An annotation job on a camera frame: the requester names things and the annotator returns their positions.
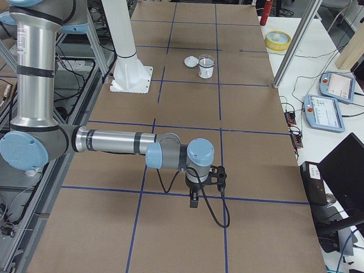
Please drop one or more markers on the white round lid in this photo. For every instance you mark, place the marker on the white round lid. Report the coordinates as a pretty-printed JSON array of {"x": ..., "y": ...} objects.
[{"x": 191, "y": 61}]

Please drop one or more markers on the clear plastic funnel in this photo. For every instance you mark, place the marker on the clear plastic funnel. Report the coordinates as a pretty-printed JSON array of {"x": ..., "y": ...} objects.
[{"x": 206, "y": 61}]

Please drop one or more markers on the white enamel cup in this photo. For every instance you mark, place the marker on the white enamel cup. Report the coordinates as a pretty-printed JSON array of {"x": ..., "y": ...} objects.
[{"x": 205, "y": 73}]

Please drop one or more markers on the lower orange black connector box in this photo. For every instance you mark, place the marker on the lower orange black connector box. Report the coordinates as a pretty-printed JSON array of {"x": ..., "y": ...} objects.
[{"x": 296, "y": 138}]

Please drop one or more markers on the orange black connector box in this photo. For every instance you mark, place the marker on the orange black connector box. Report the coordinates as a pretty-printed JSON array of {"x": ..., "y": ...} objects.
[
  {"x": 296, "y": 138},
  {"x": 290, "y": 117}
]

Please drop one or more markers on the black box with label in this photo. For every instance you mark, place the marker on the black box with label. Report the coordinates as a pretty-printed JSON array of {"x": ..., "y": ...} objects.
[{"x": 313, "y": 184}]

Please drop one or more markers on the upper orange black connector box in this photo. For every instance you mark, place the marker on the upper orange black connector box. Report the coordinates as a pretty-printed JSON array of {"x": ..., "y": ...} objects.
[{"x": 290, "y": 117}]

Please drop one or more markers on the black laptop screen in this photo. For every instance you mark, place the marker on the black laptop screen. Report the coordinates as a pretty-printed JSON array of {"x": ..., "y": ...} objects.
[{"x": 342, "y": 170}]

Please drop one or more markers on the near teach pendant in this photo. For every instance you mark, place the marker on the near teach pendant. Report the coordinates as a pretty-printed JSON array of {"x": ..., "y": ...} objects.
[{"x": 323, "y": 113}]

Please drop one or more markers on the teach pendant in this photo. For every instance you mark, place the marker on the teach pendant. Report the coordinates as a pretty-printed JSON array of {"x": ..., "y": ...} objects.
[
  {"x": 323, "y": 113},
  {"x": 337, "y": 85}
]

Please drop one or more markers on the yellow tape roll with dish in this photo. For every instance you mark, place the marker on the yellow tape roll with dish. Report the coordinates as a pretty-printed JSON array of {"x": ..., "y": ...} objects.
[{"x": 277, "y": 40}]

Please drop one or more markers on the far teach pendant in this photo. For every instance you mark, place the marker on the far teach pendant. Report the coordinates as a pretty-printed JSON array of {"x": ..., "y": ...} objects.
[{"x": 337, "y": 85}]

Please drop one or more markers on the red bottle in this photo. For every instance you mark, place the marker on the red bottle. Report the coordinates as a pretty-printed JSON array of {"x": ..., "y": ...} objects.
[{"x": 266, "y": 12}]

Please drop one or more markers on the wooden plank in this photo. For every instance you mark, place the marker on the wooden plank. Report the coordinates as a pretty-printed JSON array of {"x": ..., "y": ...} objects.
[{"x": 352, "y": 52}]

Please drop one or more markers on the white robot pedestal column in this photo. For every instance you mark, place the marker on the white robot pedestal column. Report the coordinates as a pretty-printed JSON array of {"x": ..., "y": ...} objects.
[{"x": 129, "y": 75}]

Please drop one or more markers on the aluminium side frame rail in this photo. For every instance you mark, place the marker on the aluminium side frame rail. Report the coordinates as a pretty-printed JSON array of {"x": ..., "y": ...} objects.
[{"x": 26, "y": 201}]

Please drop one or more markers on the aluminium frame post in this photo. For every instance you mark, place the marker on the aluminium frame post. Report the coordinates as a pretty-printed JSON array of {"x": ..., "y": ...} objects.
[{"x": 298, "y": 36}]

